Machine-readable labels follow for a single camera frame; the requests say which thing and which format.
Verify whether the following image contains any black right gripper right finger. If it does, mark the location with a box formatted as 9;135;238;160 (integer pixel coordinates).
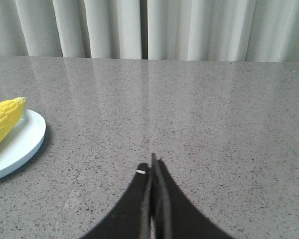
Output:
151;153;232;239

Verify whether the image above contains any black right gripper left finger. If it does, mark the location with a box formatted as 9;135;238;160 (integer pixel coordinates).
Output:
82;163;152;239

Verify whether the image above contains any light blue round plate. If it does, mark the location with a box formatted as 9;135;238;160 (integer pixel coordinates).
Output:
0;109;46;179

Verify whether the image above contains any yellow corn cob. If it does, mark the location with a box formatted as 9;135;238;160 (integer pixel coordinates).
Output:
0;97;27;143

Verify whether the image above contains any white pleated curtain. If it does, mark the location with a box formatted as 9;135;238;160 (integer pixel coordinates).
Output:
0;0;299;62

